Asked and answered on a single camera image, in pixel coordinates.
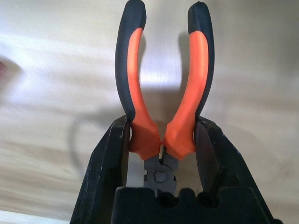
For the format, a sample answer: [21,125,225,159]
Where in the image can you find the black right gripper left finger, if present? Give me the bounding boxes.
[70,116,131,224]

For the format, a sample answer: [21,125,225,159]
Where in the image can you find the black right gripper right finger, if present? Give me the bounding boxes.
[195,118,274,224]

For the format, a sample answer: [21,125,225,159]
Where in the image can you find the orange black needle-nose pliers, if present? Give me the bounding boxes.
[115,0,215,194]

